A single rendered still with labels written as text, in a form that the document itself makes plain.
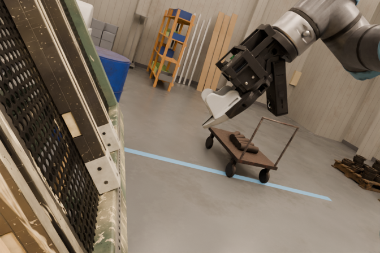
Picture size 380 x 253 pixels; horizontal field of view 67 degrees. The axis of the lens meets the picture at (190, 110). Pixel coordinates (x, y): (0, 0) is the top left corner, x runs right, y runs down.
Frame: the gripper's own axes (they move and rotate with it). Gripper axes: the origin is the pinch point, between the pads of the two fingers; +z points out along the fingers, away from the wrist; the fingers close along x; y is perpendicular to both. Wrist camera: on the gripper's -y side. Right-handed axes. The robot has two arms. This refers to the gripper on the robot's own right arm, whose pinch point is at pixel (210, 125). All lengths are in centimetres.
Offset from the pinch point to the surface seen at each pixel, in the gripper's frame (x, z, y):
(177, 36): -663, -42, -69
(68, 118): -34.1, 31.1, 17.2
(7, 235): 15.5, 28.4, 15.2
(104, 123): -63, 35, 4
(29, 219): 15.6, 24.6, 14.8
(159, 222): -144, 97, -98
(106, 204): -29, 43, -9
